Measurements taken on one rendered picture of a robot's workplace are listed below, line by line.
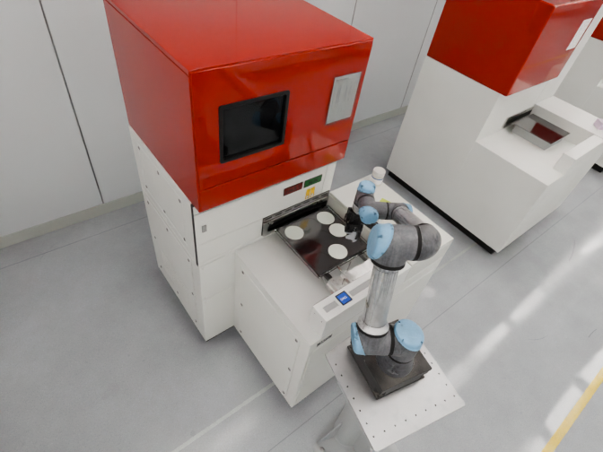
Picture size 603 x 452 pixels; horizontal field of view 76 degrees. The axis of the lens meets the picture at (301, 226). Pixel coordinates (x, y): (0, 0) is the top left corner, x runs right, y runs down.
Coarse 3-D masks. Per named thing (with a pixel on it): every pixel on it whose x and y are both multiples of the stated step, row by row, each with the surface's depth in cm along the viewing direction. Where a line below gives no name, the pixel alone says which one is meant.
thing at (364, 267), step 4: (368, 260) 198; (364, 264) 196; (368, 264) 196; (356, 268) 193; (360, 268) 194; (364, 268) 194; (368, 268) 194; (352, 272) 191; (356, 272) 192; (360, 272) 192; (364, 272) 192; (340, 276) 188; (356, 276) 190; (340, 280) 187; (328, 284) 184; (344, 284) 185; (328, 288) 184; (332, 288) 183; (332, 292) 183
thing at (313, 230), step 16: (288, 224) 206; (304, 224) 207; (320, 224) 209; (288, 240) 198; (304, 240) 199; (320, 240) 201; (336, 240) 202; (304, 256) 191; (320, 256) 193; (320, 272) 186
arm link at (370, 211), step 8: (360, 200) 164; (368, 200) 161; (360, 208) 161; (368, 208) 158; (376, 208) 159; (384, 208) 160; (360, 216) 160; (368, 216) 158; (376, 216) 158; (384, 216) 161
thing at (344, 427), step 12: (348, 408) 193; (336, 420) 218; (348, 420) 196; (324, 432) 219; (336, 432) 215; (348, 432) 203; (360, 432) 200; (324, 444) 215; (336, 444) 216; (348, 444) 214; (360, 444) 206
